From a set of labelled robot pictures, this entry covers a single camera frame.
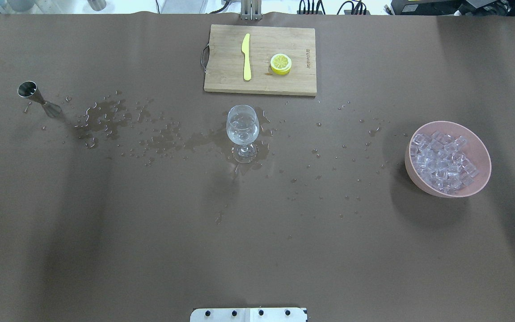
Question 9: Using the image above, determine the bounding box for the steel double jigger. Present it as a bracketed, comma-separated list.
[17, 80, 63, 118]

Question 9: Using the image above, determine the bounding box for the clear wine glass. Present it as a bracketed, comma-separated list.
[226, 105, 259, 164]

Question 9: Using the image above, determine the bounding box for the pink bowl of ice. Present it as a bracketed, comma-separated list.
[405, 121, 492, 198]

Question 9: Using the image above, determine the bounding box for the yellow lemon slice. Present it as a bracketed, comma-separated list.
[270, 53, 292, 76]

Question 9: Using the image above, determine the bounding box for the bamboo cutting board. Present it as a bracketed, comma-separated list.
[203, 24, 317, 97]

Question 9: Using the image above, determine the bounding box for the yellow plastic knife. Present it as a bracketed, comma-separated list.
[241, 33, 252, 81]

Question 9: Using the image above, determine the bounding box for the aluminium frame post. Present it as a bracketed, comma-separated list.
[241, 0, 262, 21]

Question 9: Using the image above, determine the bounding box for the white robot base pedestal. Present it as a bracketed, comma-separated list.
[190, 307, 308, 322]

